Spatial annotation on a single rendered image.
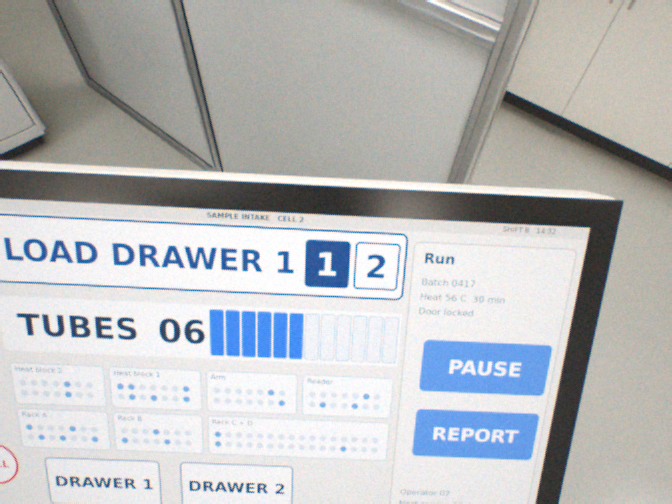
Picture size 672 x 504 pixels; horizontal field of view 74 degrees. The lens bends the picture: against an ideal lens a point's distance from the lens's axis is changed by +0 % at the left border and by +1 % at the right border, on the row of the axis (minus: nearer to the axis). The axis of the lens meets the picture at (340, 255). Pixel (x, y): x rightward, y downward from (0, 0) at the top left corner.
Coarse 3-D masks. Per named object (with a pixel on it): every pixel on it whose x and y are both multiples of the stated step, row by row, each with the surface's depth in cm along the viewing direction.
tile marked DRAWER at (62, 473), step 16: (48, 464) 37; (64, 464) 37; (80, 464) 37; (96, 464) 37; (112, 464) 37; (128, 464) 37; (144, 464) 37; (160, 464) 37; (48, 480) 37; (64, 480) 37; (80, 480) 37; (96, 480) 37; (112, 480) 37; (128, 480) 37; (144, 480) 37; (160, 480) 37; (48, 496) 38; (64, 496) 37; (80, 496) 38; (96, 496) 38; (112, 496) 38; (128, 496) 38; (144, 496) 38; (160, 496) 38
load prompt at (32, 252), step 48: (0, 240) 32; (48, 240) 32; (96, 240) 32; (144, 240) 32; (192, 240) 32; (240, 240) 32; (288, 240) 32; (336, 240) 32; (384, 240) 32; (144, 288) 33; (192, 288) 33; (240, 288) 33; (288, 288) 33; (336, 288) 33; (384, 288) 33
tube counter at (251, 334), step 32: (160, 320) 33; (192, 320) 33; (224, 320) 33; (256, 320) 33; (288, 320) 33; (320, 320) 34; (352, 320) 34; (384, 320) 34; (160, 352) 34; (192, 352) 34; (224, 352) 34; (256, 352) 34; (288, 352) 34; (320, 352) 34; (352, 352) 34; (384, 352) 34
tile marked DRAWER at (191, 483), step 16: (192, 464) 37; (208, 464) 37; (224, 464) 37; (240, 464) 37; (256, 464) 37; (272, 464) 37; (192, 480) 37; (208, 480) 37; (224, 480) 37; (240, 480) 37; (256, 480) 37; (272, 480) 37; (288, 480) 37; (192, 496) 38; (208, 496) 38; (224, 496) 38; (240, 496) 38; (256, 496) 38; (272, 496) 38; (288, 496) 38
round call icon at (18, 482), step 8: (0, 448) 36; (8, 448) 36; (16, 448) 36; (0, 456) 36; (8, 456) 36; (16, 456) 36; (0, 464) 37; (8, 464) 37; (16, 464) 37; (0, 472) 37; (8, 472) 37; (16, 472) 37; (0, 480) 37; (8, 480) 37; (16, 480) 37
